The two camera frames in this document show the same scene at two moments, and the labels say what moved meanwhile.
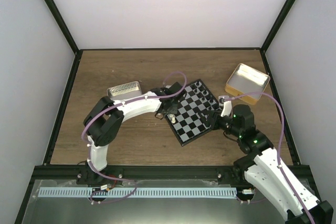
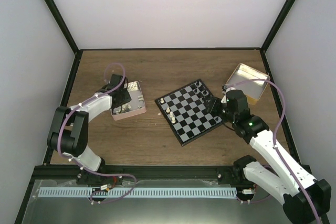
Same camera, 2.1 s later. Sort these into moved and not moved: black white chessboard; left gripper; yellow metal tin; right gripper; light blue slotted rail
Moved: left gripper; right gripper
Not moved: yellow metal tin; black white chessboard; light blue slotted rail
